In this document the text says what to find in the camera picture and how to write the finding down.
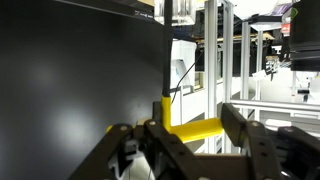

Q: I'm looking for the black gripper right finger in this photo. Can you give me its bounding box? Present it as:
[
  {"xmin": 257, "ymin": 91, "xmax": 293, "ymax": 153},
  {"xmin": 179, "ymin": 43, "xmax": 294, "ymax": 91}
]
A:
[{"xmin": 220, "ymin": 102, "xmax": 320, "ymax": 180}]

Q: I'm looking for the white hanging box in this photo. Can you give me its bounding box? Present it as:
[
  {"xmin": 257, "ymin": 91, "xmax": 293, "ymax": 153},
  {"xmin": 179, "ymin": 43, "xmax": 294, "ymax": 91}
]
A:
[{"xmin": 170, "ymin": 39, "xmax": 198, "ymax": 98}]

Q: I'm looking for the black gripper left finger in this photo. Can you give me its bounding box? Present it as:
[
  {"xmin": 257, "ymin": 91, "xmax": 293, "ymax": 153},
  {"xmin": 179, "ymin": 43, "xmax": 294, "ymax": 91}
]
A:
[{"xmin": 68, "ymin": 101, "xmax": 208, "ymax": 180}]

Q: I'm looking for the large yellow T-handle hex key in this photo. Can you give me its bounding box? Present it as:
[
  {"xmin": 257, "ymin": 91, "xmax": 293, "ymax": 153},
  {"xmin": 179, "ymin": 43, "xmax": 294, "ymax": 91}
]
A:
[{"xmin": 105, "ymin": 0, "xmax": 224, "ymax": 144}]

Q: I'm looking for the black computer monitor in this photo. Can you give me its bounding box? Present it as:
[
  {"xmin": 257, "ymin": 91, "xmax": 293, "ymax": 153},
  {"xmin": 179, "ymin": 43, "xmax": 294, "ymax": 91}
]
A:
[{"xmin": 0, "ymin": 0, "xmax": 168, "ymax": 180}]

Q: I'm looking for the aluminium extrusion frame rack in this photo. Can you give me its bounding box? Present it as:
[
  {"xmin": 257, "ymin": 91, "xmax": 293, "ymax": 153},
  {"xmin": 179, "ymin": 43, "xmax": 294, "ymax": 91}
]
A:
[{"xmin": 203, "ymin": 0, "xmax": 320, "ymax": 154}]

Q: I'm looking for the black insulated water bottle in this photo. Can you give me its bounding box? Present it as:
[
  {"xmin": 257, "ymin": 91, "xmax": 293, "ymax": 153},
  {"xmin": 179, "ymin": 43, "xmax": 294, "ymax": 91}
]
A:
[{"xmin": 289, "ymin": 0, "xmax": 320, "ymax": 72}]

